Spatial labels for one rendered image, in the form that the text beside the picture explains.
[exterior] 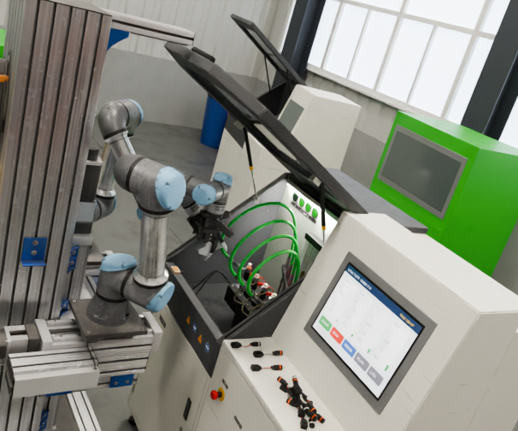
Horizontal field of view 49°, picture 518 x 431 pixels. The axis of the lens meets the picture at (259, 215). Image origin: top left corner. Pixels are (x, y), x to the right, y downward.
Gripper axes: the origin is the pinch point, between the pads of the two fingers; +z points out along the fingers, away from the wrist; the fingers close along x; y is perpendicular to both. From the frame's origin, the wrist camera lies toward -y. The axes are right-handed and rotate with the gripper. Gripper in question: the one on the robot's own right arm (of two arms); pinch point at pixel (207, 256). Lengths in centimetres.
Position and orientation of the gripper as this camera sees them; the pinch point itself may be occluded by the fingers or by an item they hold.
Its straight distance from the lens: 230.4
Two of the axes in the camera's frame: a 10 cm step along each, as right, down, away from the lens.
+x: 4.5, 4.3, -7.8
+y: -8.5, -0.6, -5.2
